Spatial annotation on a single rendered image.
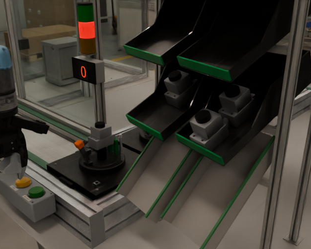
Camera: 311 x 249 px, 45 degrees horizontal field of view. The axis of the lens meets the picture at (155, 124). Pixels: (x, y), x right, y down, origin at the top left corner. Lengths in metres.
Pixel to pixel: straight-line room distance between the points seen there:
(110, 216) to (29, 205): 0.21
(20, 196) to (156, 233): 0.37
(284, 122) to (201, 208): 0.26
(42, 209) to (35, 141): 0.47
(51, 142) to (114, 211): 0.52
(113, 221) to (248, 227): 0.37
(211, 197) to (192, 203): 0.05
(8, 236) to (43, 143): 0.45
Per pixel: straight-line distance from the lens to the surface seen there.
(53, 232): 1.09
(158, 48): 0.79
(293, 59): 0.71
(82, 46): 1.23
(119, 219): 1.04
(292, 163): 1.45
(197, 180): 0.86
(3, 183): 1.15
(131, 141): 1.27
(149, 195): 0.91
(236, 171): 0.83
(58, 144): 1.42
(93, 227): 0.98
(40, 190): 1.05
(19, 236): 1.10
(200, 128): 0.70
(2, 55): 0.95
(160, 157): 0.94
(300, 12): 0.70
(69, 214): 1.03
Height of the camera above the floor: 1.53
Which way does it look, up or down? 24 degrees down
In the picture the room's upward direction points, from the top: straight up
